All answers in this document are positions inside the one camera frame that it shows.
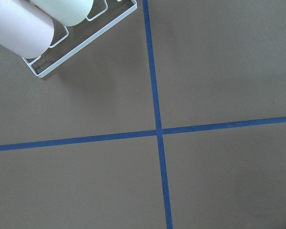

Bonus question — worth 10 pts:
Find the pale green plastic cup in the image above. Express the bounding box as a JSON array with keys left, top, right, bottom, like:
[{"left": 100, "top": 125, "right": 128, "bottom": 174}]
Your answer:
[{"left": 31, "top": 0, "right": 94, "bottom": 26}]

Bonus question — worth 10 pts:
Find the white wire cup rack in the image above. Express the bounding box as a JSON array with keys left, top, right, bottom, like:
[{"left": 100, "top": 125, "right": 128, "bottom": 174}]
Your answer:
[{"left": 23, "top": 0, "right": 137, "bottom": 78}]

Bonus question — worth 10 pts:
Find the pink plastic cup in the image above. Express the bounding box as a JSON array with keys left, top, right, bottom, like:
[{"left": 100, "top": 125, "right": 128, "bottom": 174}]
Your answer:
[{"left": 0, "top": 0, "right": 54, "bottom": 59}]

